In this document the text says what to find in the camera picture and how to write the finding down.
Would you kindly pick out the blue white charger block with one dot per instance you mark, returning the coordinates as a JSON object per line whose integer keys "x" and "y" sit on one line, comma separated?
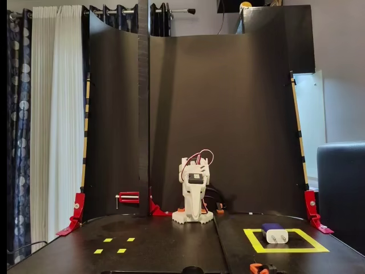
{"x": 276, "y": 237}

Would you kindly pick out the white pleated curtain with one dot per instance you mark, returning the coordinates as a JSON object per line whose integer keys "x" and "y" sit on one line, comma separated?
{"x": 57, "y": 128}

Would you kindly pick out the yellow tape square outline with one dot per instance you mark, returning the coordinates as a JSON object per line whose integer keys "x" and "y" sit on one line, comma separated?
{"x": 285, "y": 250}

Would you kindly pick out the white gripper body with motor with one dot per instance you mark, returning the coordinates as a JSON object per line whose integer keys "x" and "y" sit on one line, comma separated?
{"x": 194, "y": 197}

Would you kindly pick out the dark blue grommet curtain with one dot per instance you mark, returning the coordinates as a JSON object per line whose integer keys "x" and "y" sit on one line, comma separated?
{"x": 114, "y": 20}

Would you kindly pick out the yellow round ball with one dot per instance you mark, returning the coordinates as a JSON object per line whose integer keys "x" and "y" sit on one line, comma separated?
{"x": 245, "y": 5}

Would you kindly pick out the black wall cabinet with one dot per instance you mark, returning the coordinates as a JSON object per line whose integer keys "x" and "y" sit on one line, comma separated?
{"x": 279, "y": 34}

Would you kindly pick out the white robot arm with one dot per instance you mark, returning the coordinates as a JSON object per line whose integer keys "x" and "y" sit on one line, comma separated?
{"x": 179, "y": 217}

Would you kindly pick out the yellow black striped pole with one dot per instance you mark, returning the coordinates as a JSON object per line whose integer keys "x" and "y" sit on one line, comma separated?
{"x": 299, "y": 128}
{"x": 86, "y": 128}

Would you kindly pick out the dark blue patterned curtain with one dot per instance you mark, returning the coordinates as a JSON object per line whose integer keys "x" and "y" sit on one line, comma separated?
{"x": 18, "y": 142}

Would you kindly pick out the red metal corner bracket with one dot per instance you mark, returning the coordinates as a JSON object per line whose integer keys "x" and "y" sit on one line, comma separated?
{"x": 77, "y": 208}
{"x": 312, "y": 205}

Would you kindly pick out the red triangular post bracket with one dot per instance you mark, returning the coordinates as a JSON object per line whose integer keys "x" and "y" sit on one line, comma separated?
{"x": 157, "y": 211}

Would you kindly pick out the black backdrop board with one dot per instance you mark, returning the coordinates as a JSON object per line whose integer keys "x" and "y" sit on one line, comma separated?
{"x": 228, "y": 114}

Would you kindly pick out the white moving gripper finger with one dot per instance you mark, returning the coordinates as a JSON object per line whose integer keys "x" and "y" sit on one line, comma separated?
{"x": 195, "y": 202}

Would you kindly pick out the silver curtain rod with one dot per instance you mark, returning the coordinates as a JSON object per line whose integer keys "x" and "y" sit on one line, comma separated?
{"x": 179, "y": 11}

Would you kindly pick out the black upright post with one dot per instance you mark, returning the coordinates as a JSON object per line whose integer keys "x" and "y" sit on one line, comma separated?
{"x": 144, "y": 114}

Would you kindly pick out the red screw clamp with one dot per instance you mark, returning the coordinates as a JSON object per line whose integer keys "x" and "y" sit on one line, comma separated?
{"x": 128, "y": 197}

